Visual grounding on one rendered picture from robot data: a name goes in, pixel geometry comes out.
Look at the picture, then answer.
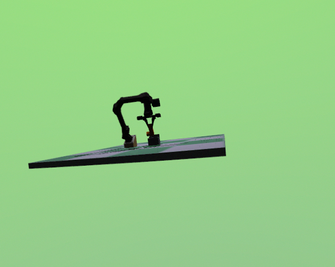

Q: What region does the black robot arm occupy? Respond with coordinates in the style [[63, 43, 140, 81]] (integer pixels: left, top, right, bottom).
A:
[[113, 92, 160, 142]]

